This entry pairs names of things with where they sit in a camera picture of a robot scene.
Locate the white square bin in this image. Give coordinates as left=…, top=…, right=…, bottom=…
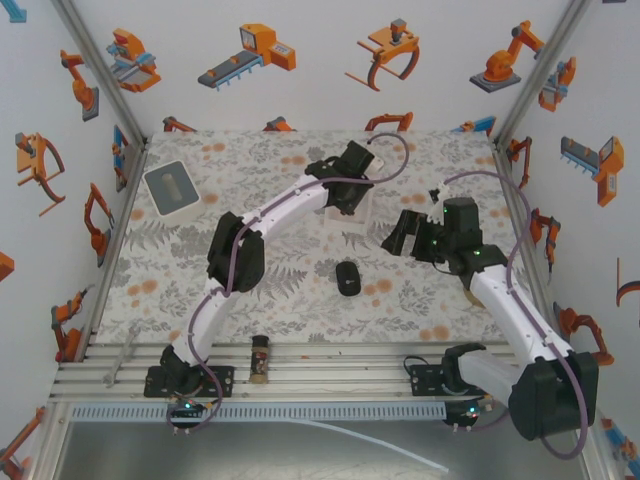
left=142, top=160, right=207, bottom=226

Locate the clear plastic box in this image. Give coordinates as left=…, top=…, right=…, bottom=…
left=322, top=192, right=375, bottom=234

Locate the black computer mouse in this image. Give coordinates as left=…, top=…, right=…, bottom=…
left=334, top=259, right=362, bottom=297

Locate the floral table mat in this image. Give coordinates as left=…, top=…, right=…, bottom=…
left=94, top=130, right=540, bottom=346

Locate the brown spice jar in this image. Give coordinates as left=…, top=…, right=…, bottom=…
left=249, top=334, right=271, bottom=386

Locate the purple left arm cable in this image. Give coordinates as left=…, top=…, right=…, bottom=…
left=168, top=132, right=411, bottom=434

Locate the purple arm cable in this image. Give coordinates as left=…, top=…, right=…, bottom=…
left=442, top=169, right=589, bottom=460
left=168, top=132, right=411, bottom=434

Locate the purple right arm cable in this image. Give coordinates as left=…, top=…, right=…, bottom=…
left=442, top=169, right=589, bottom=460

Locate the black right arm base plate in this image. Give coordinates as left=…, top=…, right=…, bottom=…
left=408, top=362, right=454, bottom=397

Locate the aluminium rail platform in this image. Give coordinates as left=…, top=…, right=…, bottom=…
left=48, top=339, right=522, bottom=404

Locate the aluminium frame post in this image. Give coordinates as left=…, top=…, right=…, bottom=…
left=51, top=0, right=150, bottom=147
left=492, top=0, right=594, bottom=147

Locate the grey slotted cable duct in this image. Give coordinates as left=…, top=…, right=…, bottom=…
left=69, top=402, right=449, bottom=424

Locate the white thin cable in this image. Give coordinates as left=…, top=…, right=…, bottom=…
left=287, top=417, right=451, bottom=474

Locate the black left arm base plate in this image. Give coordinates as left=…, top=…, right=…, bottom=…
left=143, top=364, right=236, bottom=399

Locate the clear handle screwdriver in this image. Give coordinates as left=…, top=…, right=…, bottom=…
left=102, top=327, right=142, bottom=389

